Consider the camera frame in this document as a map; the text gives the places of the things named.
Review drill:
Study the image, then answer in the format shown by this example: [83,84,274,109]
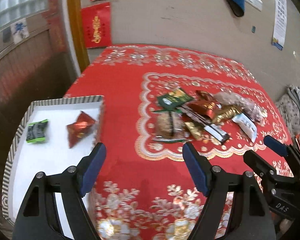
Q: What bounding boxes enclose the striped white tray box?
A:
[2,95,104,239]

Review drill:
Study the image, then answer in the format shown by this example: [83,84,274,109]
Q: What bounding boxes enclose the dark red small packet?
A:
[196,90,215,101]

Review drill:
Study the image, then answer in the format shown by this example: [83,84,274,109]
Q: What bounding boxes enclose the white wall switch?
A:
[245,0,263,11]

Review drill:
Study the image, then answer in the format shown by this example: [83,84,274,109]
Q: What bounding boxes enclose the black white long bar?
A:
[177,105,230,145]

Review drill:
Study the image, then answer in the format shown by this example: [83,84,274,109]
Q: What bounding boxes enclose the white wall notice paper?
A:
[272,0,287,50]

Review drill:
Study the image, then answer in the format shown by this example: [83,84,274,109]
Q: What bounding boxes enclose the red pyramid snack packet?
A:
[66,111,96,148]

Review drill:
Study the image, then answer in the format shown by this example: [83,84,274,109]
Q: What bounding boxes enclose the floral fabric pile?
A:
[275,85,300,135]

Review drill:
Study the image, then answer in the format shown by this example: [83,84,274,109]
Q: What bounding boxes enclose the clear bag brown snacks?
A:
[213,92,268,123]

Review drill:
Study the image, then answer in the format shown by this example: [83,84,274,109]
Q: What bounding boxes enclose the small gold candy packet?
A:
[185,121,203,140]

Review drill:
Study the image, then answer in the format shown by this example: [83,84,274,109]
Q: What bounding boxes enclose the wooden door frame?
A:
[67,0,90,73]

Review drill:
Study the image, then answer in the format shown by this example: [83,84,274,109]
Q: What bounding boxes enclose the green black snack packet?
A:
[26,119,49,143]

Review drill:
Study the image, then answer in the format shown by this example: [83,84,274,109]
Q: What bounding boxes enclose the round cake clear wrapper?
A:
[152,109,187,143]

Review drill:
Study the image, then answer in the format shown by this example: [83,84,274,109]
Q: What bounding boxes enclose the dark green snack packet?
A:
[157,88,194,111]

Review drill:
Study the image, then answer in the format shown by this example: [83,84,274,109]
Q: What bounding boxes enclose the long gold snack packet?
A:
[211,105,243,124]

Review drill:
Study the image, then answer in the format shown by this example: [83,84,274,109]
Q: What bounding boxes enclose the red couplet poster lower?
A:
[81,2,112,48]

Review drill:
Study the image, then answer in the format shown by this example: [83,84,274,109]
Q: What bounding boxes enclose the red gold snack packet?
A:
[187,99,219,120]

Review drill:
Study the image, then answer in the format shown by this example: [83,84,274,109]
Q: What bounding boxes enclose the white blue snack packet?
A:
[232,113,257,143]

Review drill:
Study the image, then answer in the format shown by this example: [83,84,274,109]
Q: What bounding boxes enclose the blue white paper picture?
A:
[10,18,29,44]

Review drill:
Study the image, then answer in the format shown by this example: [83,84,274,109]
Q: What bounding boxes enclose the red floral tablecloth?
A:
[66,45,292,239]

